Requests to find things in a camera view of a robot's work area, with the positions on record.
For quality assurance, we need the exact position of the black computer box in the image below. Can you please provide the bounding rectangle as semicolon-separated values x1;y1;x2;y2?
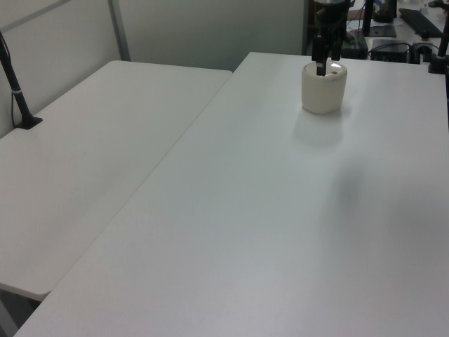
368;38;412;63

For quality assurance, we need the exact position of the white side table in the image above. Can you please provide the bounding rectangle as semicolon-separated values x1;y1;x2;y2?
0;60;234;303

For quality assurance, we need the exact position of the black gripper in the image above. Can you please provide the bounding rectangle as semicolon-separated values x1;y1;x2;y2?
311;0;352;77

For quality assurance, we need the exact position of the black electronics device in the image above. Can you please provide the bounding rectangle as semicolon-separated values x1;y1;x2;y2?
342;30;369;60

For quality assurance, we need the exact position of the black keyboard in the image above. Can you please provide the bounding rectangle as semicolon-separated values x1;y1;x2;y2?
398;7;445;38

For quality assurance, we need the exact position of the black clamped camera pole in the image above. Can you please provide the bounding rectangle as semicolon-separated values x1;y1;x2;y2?
427;19;449;75
0;29;43;131

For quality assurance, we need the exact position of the black monitor stand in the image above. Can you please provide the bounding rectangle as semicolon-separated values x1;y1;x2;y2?
361;0;398;39

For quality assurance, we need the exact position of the cream trash bin lid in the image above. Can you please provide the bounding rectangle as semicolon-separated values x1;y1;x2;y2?
304;60;348;84

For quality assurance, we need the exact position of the white cylindrical cup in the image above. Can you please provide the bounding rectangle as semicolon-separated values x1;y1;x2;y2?
301;65;349;115

